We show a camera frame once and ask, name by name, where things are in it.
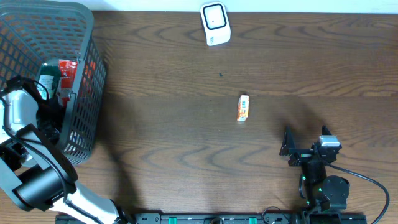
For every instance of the grey plastic shopping basket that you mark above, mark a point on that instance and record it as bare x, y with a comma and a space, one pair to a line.
33, 32

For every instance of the green snack packet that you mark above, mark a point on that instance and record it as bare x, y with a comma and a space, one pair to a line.
48, 80

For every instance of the red snack packet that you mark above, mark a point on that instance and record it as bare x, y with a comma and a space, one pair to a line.
68, 70

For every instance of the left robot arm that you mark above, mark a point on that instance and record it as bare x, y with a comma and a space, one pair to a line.
36, 175

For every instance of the white barcode scanner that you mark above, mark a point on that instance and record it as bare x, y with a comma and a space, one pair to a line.
215, 23

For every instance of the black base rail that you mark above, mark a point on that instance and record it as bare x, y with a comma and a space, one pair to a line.
269, 217

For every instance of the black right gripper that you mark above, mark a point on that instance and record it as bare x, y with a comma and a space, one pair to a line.
288, 149

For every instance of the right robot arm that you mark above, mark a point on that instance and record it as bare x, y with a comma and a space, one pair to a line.
326, 195

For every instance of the small orange carton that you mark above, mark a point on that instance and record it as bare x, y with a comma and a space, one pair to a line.
243, 108

